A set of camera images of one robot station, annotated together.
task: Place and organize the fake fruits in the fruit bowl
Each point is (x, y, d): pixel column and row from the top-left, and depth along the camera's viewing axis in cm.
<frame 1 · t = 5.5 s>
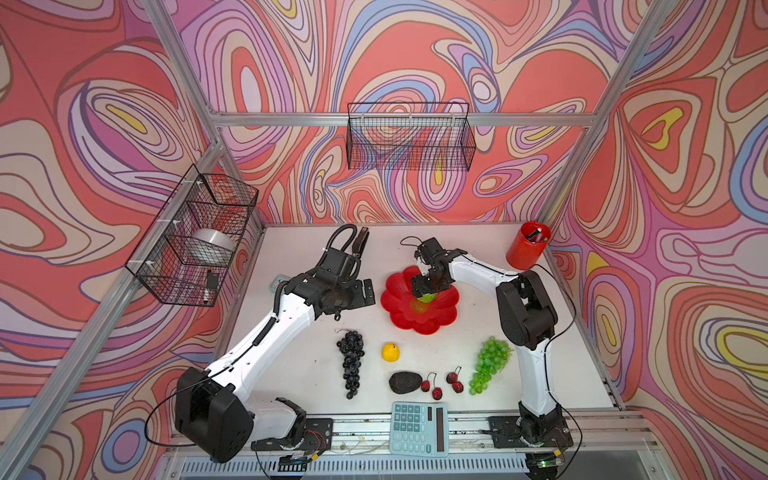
left hand: (364, 295, 80), fingers open
right hand: (426, 293, 100), fingers open
red flower-shaped fruit bowl: (397, 301, 100), on the table
yellow fake lemon: (391, 352, 85), point 5 cm above the table
dark fake avocado: (404, 382, 79), point 5 cm above the table
black fake grape bunch: (352, 347, 85), point 5 cm above the table
green fake grape bunch: (492, 359, 83), point 5 cm above the table
left red cherry pair: (437, 393, 80), point 2 cm above the table
right red cherry pair: (452, 378, 83), on the table
red pen cup: (527, 245, 99), point 13 cm above the table

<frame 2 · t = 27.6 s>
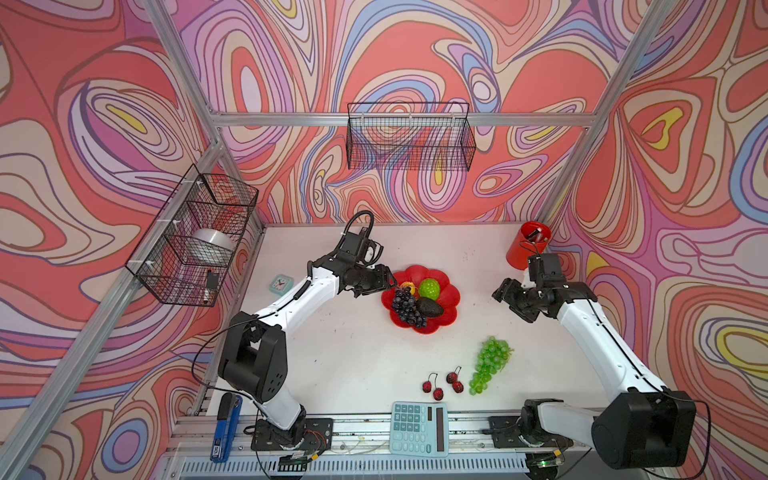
left hand: (394, 282, 84), fingers open
right hand: (503, 306, 82), fingers open
yellow fake lemon: (410, 285, 97), point 7 cm above the table
dark fake avocado: (429, 308, 93), point 6 cm above the table
black fake grape bunch: (405, 304, 92), point 7 cm above the table
the other named things where they were.

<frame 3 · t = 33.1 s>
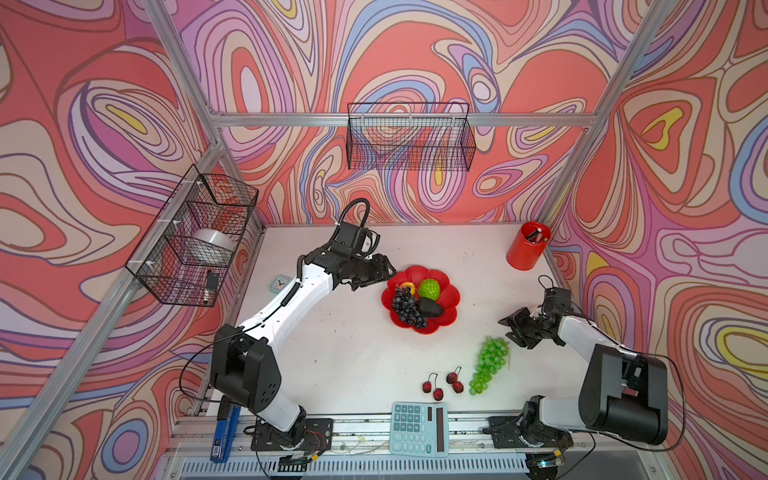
left hand: (393, 271, 80), fingers open
right hand: (503, 330, 89), fingers open
the named things where they were.

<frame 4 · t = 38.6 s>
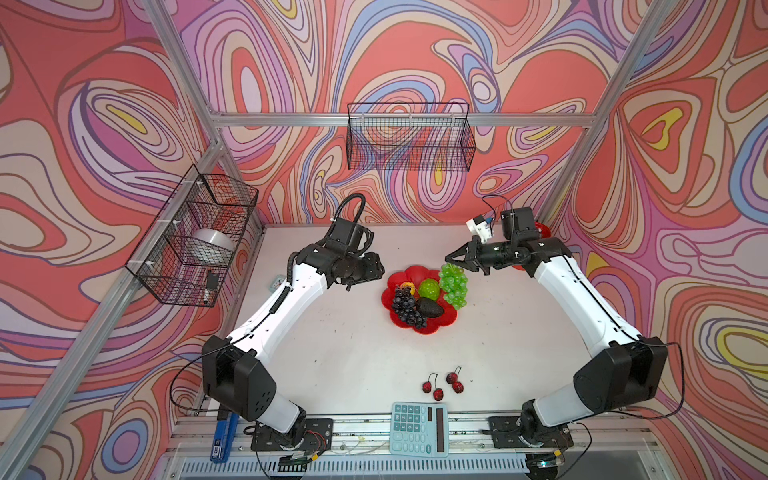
left hand: (381, 269, 79), fingers open
right hand: (448, 264, 76), fingers closed
green fake grape bunch: (454, 281, 76), point 24 cm above the table
the other named things where they were.

